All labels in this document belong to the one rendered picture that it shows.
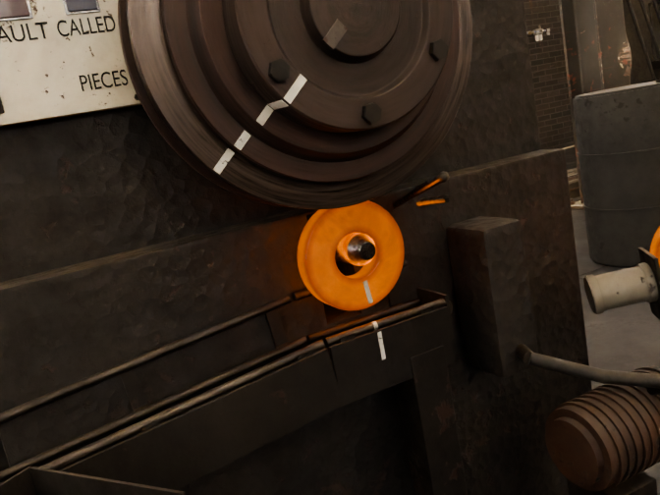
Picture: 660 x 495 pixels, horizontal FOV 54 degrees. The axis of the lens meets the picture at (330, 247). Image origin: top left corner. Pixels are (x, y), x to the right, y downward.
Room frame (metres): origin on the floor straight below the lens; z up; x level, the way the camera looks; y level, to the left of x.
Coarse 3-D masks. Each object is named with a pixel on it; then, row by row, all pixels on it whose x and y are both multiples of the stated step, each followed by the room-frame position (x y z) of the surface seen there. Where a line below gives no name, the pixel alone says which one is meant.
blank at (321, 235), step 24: (312, 216) 0.87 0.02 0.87; (336, 216) 0.86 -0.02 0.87; (360, 216) 0.87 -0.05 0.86; (384, 216) 0.89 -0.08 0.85; (312, 240) 0.84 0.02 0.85; (336, 240) 0.85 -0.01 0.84; (384, 240) 0.88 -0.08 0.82; (312, 264) 0.84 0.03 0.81; (336, 264) 0.85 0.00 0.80; (384, 264) 0.88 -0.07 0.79; (312, 288) 0.84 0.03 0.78; (336, 288) 0.85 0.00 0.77; (360, 288) 0.86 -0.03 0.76; (384, 288) 0.88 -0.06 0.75
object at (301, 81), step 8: (296, 80) 0.74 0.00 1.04; (304, 80) 0.74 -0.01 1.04; (296, 88) 0.73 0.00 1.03; (288, 96) 0.73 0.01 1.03; (272, 104) 0.76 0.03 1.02; (280, 104) 0.74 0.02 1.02; (264, 112) 0.77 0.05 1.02; (256, 120) 0.76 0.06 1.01; (264, 120) 0.77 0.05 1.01; (248, 136) 0.78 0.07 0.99; (240, 144) 0.77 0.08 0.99; (232, 152) 0.79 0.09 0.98; (224, 160) 0.78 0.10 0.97; (216, 168) 0.78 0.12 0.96
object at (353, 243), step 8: (344, 240) 0.86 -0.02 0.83; (352, 240) 0.85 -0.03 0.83; (360, 240) 0.84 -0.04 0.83; (368, 240) 0.84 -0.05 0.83; (336, 248) 0.87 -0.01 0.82; (344, 248) 0.85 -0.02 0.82; (352, 248) 0.84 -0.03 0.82; (360, 248) 0.83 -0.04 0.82; (368, 248) 0.84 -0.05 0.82; (336, 256) 0.88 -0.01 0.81; (344, 256) 0.85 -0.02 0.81; (352, 256) 0.84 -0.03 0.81; (360, 256) 0.83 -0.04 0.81; (368, 256) 0.84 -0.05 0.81; (360, 264) 0.85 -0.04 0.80
